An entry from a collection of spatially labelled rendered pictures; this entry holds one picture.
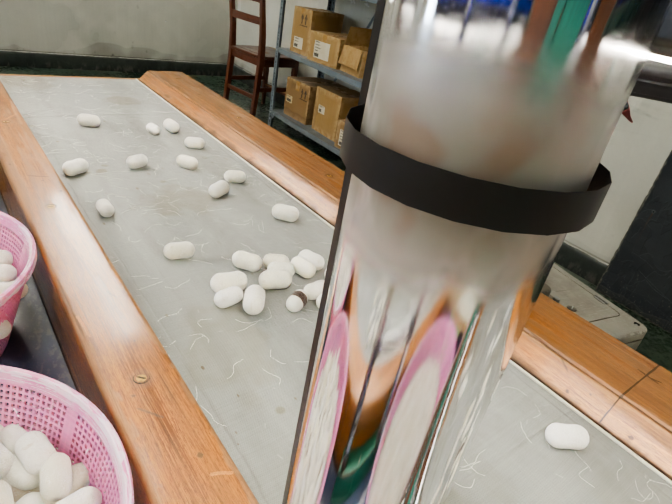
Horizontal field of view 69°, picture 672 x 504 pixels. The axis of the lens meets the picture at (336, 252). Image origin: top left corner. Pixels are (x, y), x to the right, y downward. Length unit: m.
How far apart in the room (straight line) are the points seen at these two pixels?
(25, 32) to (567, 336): 4.63
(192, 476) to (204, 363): 0.13
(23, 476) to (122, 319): 0.13
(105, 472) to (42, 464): 0.04
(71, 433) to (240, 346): 0.15
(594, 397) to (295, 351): 0.28
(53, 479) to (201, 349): 0.15
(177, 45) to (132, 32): 0.41
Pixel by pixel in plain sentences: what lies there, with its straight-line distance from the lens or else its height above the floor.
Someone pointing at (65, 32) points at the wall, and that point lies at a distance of 4.89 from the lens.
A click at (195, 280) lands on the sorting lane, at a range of 0.54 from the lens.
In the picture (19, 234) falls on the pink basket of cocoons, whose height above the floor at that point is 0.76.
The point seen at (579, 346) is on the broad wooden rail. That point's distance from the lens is 0.56.
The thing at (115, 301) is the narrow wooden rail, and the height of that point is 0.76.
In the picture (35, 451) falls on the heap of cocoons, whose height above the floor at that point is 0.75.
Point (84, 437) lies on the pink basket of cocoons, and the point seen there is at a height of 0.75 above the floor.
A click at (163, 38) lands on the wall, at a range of 5.07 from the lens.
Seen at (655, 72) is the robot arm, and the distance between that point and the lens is 0.59.
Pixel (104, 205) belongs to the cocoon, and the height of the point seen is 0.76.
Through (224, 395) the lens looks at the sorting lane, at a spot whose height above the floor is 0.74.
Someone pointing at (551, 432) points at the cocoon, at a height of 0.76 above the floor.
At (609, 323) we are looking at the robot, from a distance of 1.28.
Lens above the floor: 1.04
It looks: 29 degrees down
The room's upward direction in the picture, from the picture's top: 11 degrees clockwise
